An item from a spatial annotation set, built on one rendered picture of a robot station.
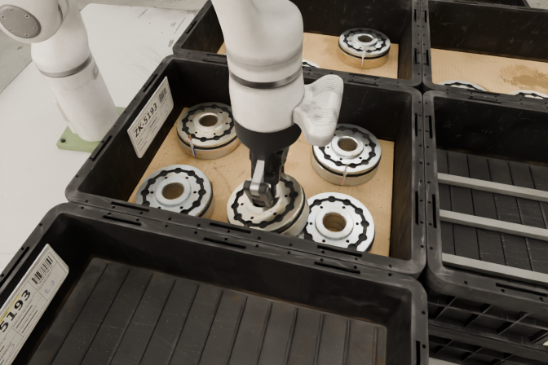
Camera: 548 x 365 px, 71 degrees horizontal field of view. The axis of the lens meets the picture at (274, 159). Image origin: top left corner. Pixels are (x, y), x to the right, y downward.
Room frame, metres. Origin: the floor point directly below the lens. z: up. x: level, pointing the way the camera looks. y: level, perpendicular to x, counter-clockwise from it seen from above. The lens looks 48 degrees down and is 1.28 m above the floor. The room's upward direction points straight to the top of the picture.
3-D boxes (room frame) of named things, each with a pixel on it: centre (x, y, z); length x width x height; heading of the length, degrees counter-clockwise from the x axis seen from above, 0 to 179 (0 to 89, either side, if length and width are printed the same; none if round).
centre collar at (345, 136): (0.40, -0.11, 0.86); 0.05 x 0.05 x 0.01
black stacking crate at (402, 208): (0.35, 0.01, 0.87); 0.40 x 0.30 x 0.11; 76
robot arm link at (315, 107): (0.30, -0.01, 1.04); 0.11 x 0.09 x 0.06; 76
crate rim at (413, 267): (0.35, 0.01, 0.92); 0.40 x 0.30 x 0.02; 76
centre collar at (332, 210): (0.26, -0.08, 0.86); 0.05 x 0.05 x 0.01
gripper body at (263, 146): (0.31, 0.01, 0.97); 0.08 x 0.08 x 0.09
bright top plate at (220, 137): (0.45, 0.10, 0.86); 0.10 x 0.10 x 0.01
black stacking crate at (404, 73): (0.64, -0.06, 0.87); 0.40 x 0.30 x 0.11; 76
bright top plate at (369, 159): (0.40, -0.11, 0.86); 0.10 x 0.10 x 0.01
